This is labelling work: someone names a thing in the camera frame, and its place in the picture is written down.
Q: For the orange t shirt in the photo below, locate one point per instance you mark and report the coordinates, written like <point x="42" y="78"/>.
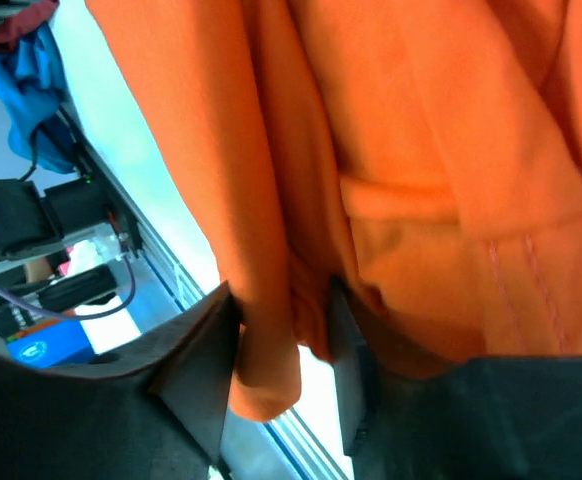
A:
<point x="426" y="153"/>

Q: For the blue cardboard box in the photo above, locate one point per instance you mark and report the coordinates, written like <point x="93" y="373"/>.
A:
<point x="60" y="344"/>

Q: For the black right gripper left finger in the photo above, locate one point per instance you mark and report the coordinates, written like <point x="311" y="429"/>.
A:
<point x="154" y="408"/>

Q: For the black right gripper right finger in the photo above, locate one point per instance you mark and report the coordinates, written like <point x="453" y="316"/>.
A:
<point x="492" y="418"/>

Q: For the dark red t shirt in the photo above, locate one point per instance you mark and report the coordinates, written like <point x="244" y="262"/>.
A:
<point x="18" y="18"/>

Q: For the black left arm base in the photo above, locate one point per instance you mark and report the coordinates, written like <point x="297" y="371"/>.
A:
<point x="31" y="222"/>

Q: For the blue t shirt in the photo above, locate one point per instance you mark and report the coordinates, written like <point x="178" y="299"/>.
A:
<point x="32" y="88"/>

